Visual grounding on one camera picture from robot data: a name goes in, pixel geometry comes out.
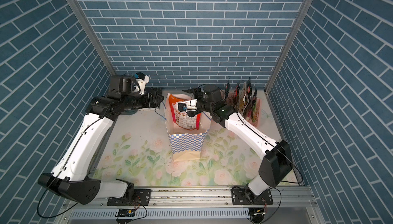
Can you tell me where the orange red condiment packet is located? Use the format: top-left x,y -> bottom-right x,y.
168,93 -> 200,130

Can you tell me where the pink perforated plastic basket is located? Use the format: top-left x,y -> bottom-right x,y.
246,98 -> 261,127

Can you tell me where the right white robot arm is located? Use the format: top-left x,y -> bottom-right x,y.
177,84 -> 294,202

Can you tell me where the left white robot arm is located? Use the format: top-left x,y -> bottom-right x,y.
37,88 -> 164,206

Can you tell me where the aluminium mounting rail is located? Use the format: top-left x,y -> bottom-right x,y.
55,186 -> 324,224

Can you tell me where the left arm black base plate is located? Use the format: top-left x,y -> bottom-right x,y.
107,189 -> 152,207

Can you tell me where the dark red condiment packet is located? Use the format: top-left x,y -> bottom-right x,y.
232,82 -> 240,110

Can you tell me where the floral table mat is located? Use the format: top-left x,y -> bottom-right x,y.
88,90 -> 298,186

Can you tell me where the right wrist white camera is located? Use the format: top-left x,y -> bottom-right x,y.
177,100 -> 199,117

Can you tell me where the white checkered paper bag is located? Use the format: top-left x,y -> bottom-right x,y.
164,93 -> 211,161

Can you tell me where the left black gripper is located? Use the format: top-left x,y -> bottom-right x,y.
122,91 -> 165,110

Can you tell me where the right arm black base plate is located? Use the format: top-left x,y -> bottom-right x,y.
231,186 -> 273,206

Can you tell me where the green dark condiment packet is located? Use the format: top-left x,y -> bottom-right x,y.
243,77 -> 252,118

